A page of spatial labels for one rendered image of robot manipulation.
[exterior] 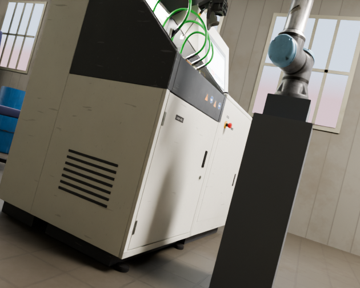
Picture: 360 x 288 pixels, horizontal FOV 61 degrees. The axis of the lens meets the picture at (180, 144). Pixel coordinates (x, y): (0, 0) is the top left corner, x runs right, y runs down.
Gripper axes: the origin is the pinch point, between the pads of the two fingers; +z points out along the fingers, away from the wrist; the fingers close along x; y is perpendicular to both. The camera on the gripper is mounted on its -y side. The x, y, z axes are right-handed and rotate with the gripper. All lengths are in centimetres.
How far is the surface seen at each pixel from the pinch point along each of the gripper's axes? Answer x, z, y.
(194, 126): -2, 53, 8
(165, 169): -20, 77, 8
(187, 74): -22.9, 32.8, 7.9
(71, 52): -36, 33, -52
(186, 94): -18.9, 41.3, 7.9
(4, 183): -36, 107, -75
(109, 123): -36, 63, -17
